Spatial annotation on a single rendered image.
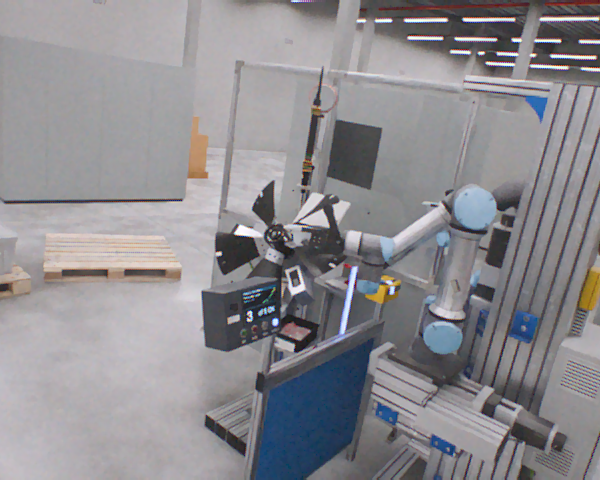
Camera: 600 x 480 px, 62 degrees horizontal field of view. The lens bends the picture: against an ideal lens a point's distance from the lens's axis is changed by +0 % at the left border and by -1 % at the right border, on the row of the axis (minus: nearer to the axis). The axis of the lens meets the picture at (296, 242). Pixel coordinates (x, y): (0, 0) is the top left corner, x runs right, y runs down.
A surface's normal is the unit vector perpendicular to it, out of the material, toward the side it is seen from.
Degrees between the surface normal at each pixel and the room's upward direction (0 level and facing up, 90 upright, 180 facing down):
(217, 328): 90
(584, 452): 90
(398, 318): 90
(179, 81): 90
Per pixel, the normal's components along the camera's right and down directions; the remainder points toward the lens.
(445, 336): -0.23, 0.36
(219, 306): -0.63, 0.12
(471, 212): -0.18, 0.11
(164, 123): 0.64, 0.30
